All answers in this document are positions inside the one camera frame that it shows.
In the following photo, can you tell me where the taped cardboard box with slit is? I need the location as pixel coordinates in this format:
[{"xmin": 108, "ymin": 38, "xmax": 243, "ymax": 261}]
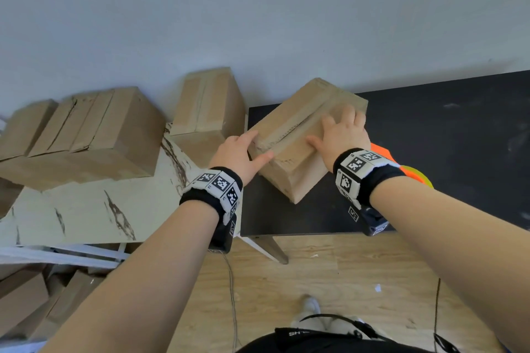
[{"xmin": 247, "ymin": 77, "xmax": 369, "ymax": 205}]

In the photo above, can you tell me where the wrist marker band camera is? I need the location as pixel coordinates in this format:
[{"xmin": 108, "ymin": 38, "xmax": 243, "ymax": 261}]
[
  {"xmin": 179, "ymin": 166, "xmax": 244, "ymax": 254},
  {"xmin": 332, "ymin": 148, "xmax": 407, "ymax": 237}
]

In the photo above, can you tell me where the small flat cardboard box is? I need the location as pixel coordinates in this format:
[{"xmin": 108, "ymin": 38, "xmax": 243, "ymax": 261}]
[{"xmin": 0, "ymin": 99, "xmax": 59, "ymax": 161}]

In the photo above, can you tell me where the thin black cable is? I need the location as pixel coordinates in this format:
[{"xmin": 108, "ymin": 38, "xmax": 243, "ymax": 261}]
[{"xmin": 432, "ymin": 278, "xmax": 442, "ymax": 342}]

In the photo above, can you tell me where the left wrist marker band camera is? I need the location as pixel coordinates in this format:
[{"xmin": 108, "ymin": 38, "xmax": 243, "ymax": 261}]
[{"xmin": 179, "ymin": 166, "xmax": 244, "ymax": 254}]

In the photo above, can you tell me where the black strap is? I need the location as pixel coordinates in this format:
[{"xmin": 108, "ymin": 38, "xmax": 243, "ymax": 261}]
[{"xmin": 299, "ymin": 313, "xmax": 391, "ymax": 342}]

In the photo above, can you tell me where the white marble-pattern table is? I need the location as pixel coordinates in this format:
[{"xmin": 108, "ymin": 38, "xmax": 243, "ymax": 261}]
[{"xmin": 0, "ymin": 122, "xmax": 250, "ymax": 271}]

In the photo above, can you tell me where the person's black clothing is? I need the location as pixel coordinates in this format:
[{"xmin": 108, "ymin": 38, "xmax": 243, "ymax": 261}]
[{"xmin": 235, "ymin": 327, "xmax": 436, "ymax": 353}]

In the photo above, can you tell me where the right wrist marker band camera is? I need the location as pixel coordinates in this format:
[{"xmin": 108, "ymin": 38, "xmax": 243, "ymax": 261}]
[{"xmin": 332, "ymin": 148, "xmax": 407, "ymax": 237}]

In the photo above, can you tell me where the person's right forearm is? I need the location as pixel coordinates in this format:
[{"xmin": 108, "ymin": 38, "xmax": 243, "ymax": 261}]
[{"xmin": 370, "ymin": 176, "xmax": 530, "ymax": 353}]

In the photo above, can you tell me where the black table leg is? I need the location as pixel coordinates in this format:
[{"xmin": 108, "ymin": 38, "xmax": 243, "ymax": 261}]
[{"xmin": 251, "ymin": 235, "xmax": 290, "ymax": 265}]

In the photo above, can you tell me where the person's right hand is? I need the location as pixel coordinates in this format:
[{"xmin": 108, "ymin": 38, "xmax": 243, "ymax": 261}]
[{"xmin": 307, "ymin": 104, "xmax": 372, "ymax": 172}]

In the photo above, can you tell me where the person's left hand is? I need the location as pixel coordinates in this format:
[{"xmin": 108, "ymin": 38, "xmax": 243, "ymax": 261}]
[{"xmin": 209, "ymin": 130, "xmax": 275, "ymax": 186}]

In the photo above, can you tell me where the person's left forearm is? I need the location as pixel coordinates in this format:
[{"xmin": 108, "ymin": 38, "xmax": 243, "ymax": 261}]
[{"xmin": 41, "ymin": 200, "xmax": 220, "ymax": 353}]

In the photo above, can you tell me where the grey cable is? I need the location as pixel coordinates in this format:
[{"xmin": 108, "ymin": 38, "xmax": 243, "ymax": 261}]
[{"xmin": 221, "ymin": 253, "xmax": 242, "ymax": 353}]

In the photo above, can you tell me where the yellow-green tape roll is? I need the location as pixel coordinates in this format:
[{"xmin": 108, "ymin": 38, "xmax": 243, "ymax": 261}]
[{"xmin": 399, "ymin": 165, "xmax": 434, "ymax": 190}]

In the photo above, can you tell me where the large wide cardboard box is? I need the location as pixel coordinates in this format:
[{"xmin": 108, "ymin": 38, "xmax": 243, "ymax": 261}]
[{"xmin": 0, "ymin": 87, "xmax": 166, "ymax": 192}]

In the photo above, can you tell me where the person's white shoe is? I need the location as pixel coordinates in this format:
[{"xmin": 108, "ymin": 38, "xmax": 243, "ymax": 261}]
[{"xmin": 290, "ymin": 294, "xmax": 366, "ymax": 337}]

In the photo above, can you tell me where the orange tool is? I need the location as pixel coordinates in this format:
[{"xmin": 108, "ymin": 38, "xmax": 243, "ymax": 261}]
[{"xmin": 370, "ymin": 142, "xmax": 424, "ymax": 184}]

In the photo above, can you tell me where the upright taped cardboard box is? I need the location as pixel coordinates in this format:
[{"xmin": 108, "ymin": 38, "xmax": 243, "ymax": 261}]
[{"xmin": 169, "ymin": 67, "xmax": 246, "ymax": 169}]

